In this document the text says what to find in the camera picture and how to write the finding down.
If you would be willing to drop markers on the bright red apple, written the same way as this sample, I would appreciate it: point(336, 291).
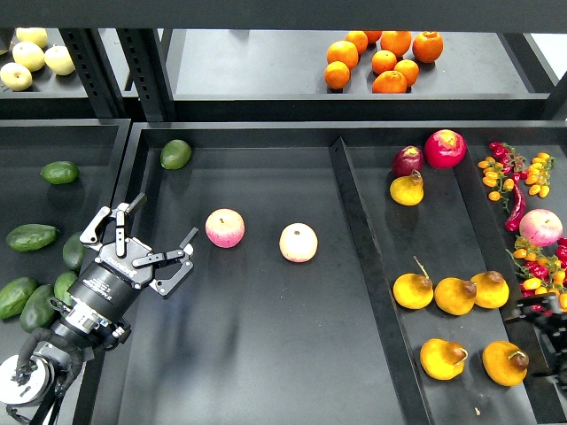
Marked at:
point(445, 148)

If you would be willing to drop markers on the black tray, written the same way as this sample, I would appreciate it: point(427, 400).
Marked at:
point(95, 146)
point(252, 338)

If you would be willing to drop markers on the black centre tray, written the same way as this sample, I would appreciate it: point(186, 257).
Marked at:
point(252, 338)

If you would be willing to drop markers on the avocado beside tray wall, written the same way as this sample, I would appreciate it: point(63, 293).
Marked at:
point(62, 284)

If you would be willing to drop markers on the orange pile on shelf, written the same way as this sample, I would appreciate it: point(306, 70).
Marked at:
point(395, 65)

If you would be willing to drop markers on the pale yellow pink apple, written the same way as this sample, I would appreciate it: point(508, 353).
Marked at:
point(298, 242)

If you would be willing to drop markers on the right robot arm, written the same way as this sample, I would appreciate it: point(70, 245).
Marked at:
point(545, 313)

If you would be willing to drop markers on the pale pear front left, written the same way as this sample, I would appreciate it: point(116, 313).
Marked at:
point(16, 77)

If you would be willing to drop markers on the red chili pepper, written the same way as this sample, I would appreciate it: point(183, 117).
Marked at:
point(517, 211)

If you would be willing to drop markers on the black tray divider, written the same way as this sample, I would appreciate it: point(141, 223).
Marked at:
point(406, 381)

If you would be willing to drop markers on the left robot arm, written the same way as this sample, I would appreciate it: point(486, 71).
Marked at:
point(34, 381)

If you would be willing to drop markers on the black left tray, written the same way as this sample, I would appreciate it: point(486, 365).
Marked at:
point(95, 146)

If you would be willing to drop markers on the dark green avocado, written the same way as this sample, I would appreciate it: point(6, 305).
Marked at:
point(38, 312)

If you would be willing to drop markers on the light green avocado top corner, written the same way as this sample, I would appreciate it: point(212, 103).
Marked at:
point(175, 154)

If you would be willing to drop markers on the green avocado upper left tray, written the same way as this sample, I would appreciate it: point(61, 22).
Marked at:
point(60, 172)

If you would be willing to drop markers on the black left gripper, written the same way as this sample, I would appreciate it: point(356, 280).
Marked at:
point(110, 284)

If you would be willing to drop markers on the lower cherry tomato bunch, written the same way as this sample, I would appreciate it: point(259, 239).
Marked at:
point(539, 271)

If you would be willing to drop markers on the dark red apple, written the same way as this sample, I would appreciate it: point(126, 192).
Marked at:
point(407, 160)

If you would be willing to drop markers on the cherry tomato bunch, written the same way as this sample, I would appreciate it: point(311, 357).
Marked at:
point(506, 169)
point(539, 271)

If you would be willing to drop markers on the avocado lower left edge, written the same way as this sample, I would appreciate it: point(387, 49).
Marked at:
point(15, 294)

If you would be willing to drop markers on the pale pear right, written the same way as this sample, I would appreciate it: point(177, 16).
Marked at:
point(58, 59)

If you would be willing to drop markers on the pale pear top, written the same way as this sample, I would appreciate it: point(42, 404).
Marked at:
point(35, 35)

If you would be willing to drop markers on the pale pear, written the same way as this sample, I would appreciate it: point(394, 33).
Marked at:
point(35, 35)
point(58, 59)
point(16, 77)
point(29, 55)

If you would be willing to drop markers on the dark avocado left tray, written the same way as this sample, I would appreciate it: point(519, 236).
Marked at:
point(31, 237)

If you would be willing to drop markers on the pink red apple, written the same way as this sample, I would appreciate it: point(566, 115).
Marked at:
point(225, 228)

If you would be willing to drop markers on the upright avocado left tray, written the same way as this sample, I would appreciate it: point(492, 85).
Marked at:
point(73, 252)

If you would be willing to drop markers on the pink apple right side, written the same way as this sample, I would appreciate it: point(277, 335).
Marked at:
point(541, 227)

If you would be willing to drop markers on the upper cherry tomato bunch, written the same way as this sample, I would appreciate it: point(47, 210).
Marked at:
point(506, 169)

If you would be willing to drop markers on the black shelf upright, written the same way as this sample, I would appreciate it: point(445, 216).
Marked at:
point(147, 64)

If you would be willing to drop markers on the pale pear middle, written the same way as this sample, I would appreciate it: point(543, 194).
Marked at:
point(29, 55)

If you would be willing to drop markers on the yellow pear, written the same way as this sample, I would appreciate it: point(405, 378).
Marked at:
point(443, 360)
point(492, 289)
point(455, 296)
point(408, 190)
point(413, 291)
point(505, 363)

